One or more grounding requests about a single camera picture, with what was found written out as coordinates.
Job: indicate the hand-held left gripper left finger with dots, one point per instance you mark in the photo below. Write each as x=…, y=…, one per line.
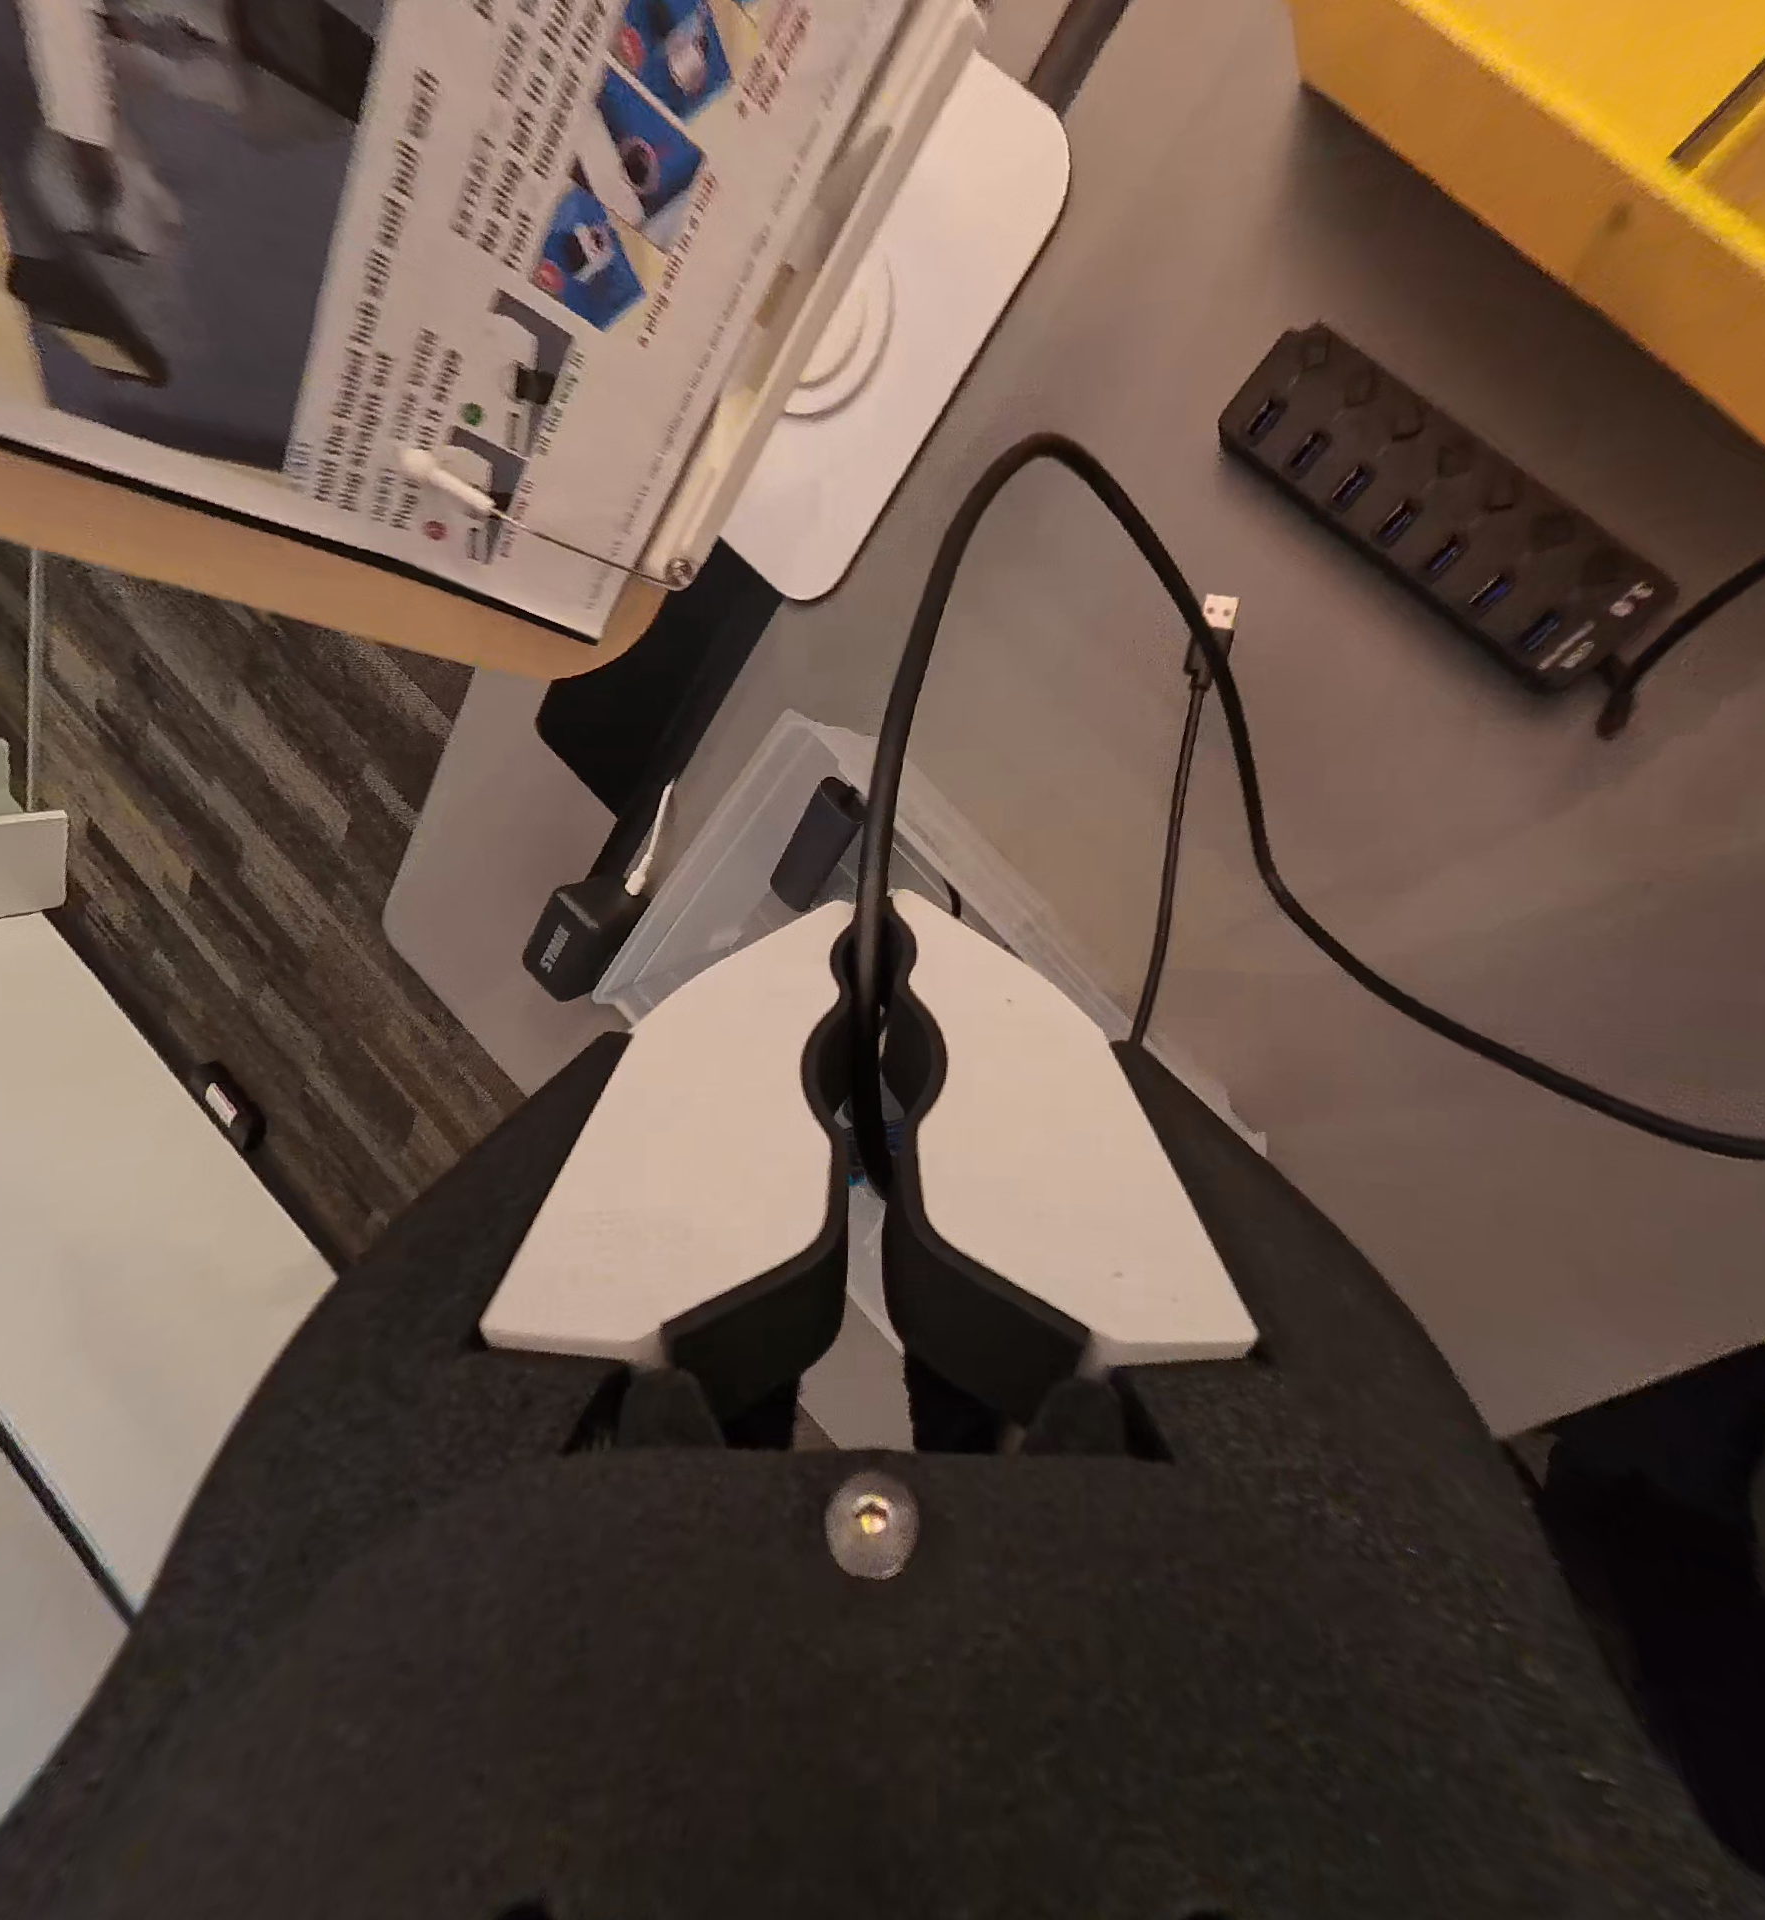
x=658, y=1200

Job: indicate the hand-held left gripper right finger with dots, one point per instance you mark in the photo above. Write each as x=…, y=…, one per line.
x=1077, y=1200

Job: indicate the clear plastic bin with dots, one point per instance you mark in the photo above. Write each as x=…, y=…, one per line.
x=718, y=870

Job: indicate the black 7-port USB hub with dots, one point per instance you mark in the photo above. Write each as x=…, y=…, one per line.
x=876, y=870

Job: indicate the yellow plastic bin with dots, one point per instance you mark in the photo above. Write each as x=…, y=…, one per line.
x=1544, y=151

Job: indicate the black power station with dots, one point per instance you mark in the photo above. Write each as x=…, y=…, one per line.
x=568, y=935

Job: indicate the small black device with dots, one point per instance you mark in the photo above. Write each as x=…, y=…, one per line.
x=817, y=840

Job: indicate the small black floor box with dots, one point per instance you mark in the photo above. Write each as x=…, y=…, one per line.
x=233, y=1110

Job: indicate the black flat desk pad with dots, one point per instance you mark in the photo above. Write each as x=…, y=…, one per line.
x=658, y=707

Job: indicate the white stand base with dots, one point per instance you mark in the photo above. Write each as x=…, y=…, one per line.
x=942, y=330

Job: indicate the instruction poster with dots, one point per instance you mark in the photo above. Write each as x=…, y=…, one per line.
x=222, y=241

